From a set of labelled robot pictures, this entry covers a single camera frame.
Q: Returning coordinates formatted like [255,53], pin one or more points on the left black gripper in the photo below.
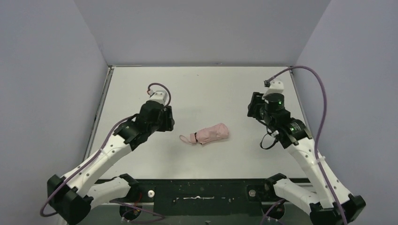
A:
[168,118]

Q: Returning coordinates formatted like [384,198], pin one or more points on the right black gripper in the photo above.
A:
[254,105]

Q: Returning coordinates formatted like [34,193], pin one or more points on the pink folding umbrella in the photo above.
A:
[207,135]

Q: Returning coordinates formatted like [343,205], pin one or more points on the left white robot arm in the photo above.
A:
[74,194]

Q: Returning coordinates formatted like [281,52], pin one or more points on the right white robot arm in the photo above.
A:
[331,203]

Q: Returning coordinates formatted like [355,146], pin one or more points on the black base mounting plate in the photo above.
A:
[203,197]

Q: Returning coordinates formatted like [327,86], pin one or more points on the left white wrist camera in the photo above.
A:
[159,96]

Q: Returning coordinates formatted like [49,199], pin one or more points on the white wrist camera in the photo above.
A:
[274,86]
[159,96]

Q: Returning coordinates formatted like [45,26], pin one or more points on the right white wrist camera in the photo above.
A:
[274,86]

